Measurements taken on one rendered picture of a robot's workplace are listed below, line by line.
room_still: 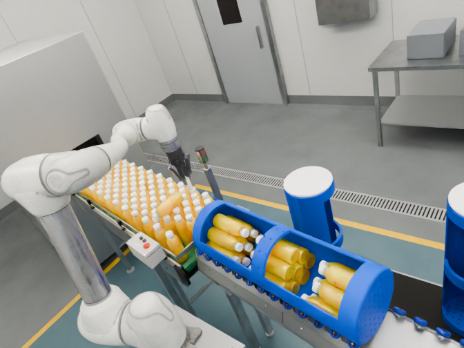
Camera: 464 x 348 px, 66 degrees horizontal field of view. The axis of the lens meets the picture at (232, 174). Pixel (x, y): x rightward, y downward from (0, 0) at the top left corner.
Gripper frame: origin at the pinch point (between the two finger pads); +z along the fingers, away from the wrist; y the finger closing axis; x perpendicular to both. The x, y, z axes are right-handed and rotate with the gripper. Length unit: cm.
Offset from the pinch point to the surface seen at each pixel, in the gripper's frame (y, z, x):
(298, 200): -44, 37, 26
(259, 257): 9, 17, 49
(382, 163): -215, 137, -15
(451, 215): -66, 38, 94
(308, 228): -45, 57, 28
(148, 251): 29.5, 27.1, -13.3
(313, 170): -68, 33, 21
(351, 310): 10, 18, 90
